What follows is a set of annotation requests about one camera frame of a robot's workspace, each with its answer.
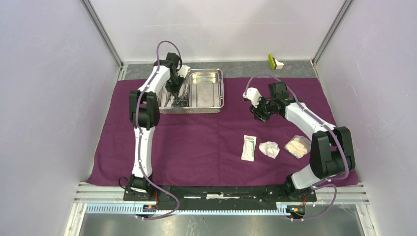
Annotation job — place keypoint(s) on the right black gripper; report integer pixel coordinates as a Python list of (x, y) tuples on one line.
[(257, 113)]

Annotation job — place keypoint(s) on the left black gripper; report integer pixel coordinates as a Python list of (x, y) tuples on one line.
[(175, 90)]

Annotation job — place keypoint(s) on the white sterile packet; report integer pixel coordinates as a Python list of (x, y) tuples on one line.
[(249, 147)]

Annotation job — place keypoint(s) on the metal instrument tray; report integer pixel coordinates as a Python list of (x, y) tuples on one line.
[(206, 93)]

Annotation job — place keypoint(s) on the white gauze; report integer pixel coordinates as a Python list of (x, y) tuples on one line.
[(269, 149)]

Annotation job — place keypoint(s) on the purple cloth wrap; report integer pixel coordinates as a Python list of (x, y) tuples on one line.
[(197, 149)]

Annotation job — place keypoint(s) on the beige gauze roll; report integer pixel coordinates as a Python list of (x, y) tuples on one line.
[(298, 146)]

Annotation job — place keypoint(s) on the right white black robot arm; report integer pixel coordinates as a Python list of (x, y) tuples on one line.
[(331, 153)]

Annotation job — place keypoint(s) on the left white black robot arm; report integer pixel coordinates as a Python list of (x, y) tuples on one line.
[(144, 113)]

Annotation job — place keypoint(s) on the steel surgical scissors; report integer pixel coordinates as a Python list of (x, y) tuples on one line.
[(182, 98)]

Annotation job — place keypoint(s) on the steel forceps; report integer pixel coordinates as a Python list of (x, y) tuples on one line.
[(166, 99)]

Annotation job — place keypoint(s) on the yellow green white object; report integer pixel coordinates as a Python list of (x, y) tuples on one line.
[(274, 63)]

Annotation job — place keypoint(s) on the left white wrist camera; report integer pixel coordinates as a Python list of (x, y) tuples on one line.
[(184, 71)]

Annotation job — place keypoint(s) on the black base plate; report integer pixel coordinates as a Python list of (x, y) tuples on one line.
[(222, 197)]

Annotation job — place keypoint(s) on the aluminium frame rail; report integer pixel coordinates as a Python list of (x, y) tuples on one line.
[(109, 200)]

